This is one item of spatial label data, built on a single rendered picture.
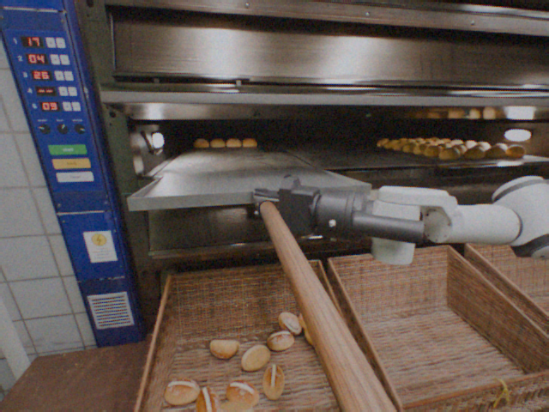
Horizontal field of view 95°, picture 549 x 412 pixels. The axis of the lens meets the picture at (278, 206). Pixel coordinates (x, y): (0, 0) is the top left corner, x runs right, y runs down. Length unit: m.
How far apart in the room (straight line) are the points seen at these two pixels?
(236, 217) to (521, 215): 0.73
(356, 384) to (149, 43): 0.86
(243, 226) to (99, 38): 0.65
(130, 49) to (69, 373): 1.01
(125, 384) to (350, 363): 0.93
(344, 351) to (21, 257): 1.06
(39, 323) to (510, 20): 1.90
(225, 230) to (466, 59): 1.01
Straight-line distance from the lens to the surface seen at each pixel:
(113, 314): 1.12
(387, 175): 1.03
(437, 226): 0.51
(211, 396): 0.88
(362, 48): 0.97
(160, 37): 0.89
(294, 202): 0.45
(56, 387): 1.17
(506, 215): 0.57
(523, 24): 1.34
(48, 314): 1.23
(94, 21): 0.92
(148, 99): 0.71
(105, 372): 1.13
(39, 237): 1.08
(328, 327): 0.22
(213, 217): 0.91
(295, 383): 0.95
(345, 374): 0.20
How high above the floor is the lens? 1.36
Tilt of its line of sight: 19 degrees down
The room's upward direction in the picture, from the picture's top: straight up
